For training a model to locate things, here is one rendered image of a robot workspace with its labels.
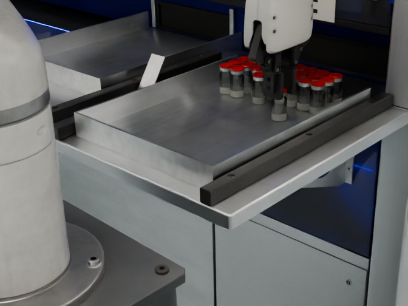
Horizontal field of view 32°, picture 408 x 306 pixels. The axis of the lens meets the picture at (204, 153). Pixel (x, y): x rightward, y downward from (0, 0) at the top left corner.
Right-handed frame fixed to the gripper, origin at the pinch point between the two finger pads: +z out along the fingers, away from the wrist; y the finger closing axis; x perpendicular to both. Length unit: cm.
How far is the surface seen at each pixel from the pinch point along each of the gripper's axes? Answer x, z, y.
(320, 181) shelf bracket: 2.8, 17.9, -7.4
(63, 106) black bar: -24.4, 3.9, 19.7
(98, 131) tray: -13.0, 3.8, 22.4
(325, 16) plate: -2.7, -5.8, -14.8
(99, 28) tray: -52, 3, -10
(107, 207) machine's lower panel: -62, 50, -15
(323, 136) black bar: 9.7, 4.6, 3.1
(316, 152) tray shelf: 10.3, 6.0, 5.5
